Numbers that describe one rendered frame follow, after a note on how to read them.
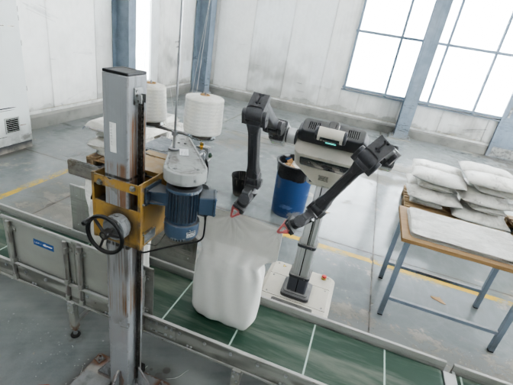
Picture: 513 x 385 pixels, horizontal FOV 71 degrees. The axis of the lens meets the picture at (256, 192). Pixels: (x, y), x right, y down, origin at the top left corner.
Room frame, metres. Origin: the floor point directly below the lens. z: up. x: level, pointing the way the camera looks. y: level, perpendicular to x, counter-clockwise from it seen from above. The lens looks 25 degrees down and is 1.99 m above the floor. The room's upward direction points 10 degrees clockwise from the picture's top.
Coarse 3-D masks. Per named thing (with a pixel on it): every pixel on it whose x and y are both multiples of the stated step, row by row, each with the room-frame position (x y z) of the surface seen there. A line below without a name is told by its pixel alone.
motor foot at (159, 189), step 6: (156, 180) 1.38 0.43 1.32; (150, 186) 1.33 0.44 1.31; (156, 186) 1.36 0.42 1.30; (162, 186) 1.37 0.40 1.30; (144, 192) 1.30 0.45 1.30; (150, 192) 1.31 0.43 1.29; (156, 192) 1.31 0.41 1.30; (162, 192) 1.31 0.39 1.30; (144, 198) 1.30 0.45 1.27; (150, 198) 1.33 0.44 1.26; (156, 198) 1.33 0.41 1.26; (162, 198) 1.32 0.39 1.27; (144, 204) 1.30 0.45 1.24; (156, 204) 1.31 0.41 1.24; (162, 204) 1.31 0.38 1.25
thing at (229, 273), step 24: (216, 216) 1.66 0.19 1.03; (240, 216) 1.64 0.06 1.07; (216, 240) 1.66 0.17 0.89; (240, 240) 1.63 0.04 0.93; (264, 240) 1.59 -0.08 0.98; (216, 264) 1.58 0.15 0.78; (240, 264) 1.56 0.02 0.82; (192, 288) 1.63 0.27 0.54; (216, 288) 1.57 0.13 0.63; (240, 288) 1.53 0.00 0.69; (216, 312) 1.57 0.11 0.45; (240, 312) 1.52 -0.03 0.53
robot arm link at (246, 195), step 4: (244, 180) 1.63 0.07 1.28; (260, 180) 1.62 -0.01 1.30; (244, 184) 1.63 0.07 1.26; (248, 184) 1.64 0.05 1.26; (260, 184) 1.61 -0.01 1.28; (244, 188) 1.58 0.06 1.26; (248, 188) 1.59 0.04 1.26; (252, 188) 1.60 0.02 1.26; (256, 188) 1.61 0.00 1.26; (244, 192) 1.55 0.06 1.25; (248, 192) 1.54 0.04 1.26; (240, 196) 1.55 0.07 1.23; (244, 196) 1.54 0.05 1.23; (248, 196) 1.54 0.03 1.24; (252, 196) 1.58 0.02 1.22; (240, 200) 1.55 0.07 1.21; (244, 200) 1.54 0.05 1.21; (248, 200) 1.54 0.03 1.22; (244, 204) 1.54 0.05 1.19
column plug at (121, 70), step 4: (104, 68) 1.31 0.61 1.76; (108, 68) 1.33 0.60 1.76; (112, 68) 1.34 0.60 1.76; (116, 68) 1.36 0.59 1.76; (120, 68) 1.37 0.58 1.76; (124, 68) 1.39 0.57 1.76; (128, 68) 1.40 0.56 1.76; (132, 68) 1.41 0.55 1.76; (112, 72) 1.30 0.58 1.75; (116, 72) 1.29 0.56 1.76; (120, 72) 1.29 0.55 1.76; (124, 72) 1.30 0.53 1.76; (128, 72) 1.32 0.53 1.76; (132, 72) 1.32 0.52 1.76; (136, 72) 1.34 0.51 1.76; (140, 72) 1.36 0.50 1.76; (144, 72) 1.38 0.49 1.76
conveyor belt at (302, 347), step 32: (0, 224) 2.15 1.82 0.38; (32, 224) 2.22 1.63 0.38; (160, 288) 1.77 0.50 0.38; (192, 320) 1.55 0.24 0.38; (256, 320) 1.64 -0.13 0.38; (288, 320) 1.68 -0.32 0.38; (256, 352) 1.40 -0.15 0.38; (288, 352) 1.44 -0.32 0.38; (320, 352) 1.47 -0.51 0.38; (352, 352) 1.51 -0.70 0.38; (384, 352) 1.55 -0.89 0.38; (352, 384) 1.30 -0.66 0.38; (384, 384) 1.34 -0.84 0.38; (416, 384) 1.37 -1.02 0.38
